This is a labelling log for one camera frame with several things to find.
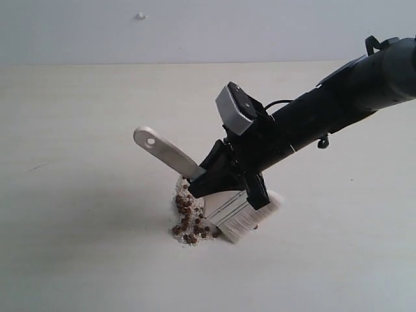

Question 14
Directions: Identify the wooden paint brush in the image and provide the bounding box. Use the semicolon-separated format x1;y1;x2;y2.
133;126;283;244

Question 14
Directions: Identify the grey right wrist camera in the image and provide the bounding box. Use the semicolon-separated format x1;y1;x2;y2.
215;81;270;136

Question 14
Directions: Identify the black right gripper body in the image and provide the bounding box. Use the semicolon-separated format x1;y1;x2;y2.
214;129;271;211

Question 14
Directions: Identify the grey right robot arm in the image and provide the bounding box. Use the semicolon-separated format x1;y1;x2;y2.
189;36;415;209

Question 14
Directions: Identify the white wall plug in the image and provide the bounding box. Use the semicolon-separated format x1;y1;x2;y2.
135;12;147;20

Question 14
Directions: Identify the brown and white granule pile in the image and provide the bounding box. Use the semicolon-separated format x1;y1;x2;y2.
169;174;261;246

